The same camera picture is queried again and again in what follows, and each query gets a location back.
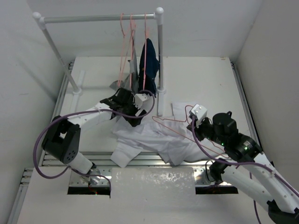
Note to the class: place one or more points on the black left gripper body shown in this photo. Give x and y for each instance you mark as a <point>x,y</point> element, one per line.
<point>130,109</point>

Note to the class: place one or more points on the dark navy garment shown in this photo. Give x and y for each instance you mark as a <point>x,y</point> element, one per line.
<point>152,67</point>

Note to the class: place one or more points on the pink wire hanger with navy garment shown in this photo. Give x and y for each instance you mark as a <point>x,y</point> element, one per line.
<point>145,50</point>

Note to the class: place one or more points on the grey shirt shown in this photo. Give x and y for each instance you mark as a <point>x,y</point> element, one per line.
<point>131,81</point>

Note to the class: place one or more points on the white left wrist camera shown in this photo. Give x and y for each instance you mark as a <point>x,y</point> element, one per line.
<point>142,101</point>

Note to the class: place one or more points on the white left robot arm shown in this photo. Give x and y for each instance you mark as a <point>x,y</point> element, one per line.
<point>62,139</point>

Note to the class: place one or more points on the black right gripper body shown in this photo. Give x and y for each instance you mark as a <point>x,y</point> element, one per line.
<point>205,129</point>

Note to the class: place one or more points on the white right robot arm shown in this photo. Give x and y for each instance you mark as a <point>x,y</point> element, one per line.
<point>248,169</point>

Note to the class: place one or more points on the white shirt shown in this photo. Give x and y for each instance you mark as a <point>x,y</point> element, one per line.
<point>151,136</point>

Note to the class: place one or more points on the aluminium frame rail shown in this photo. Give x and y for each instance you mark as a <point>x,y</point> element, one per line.
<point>149,191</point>

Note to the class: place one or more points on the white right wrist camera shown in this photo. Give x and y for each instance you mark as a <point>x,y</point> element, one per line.
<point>199,113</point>

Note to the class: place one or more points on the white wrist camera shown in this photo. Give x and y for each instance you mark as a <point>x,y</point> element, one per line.
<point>199,113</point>
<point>142,101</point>

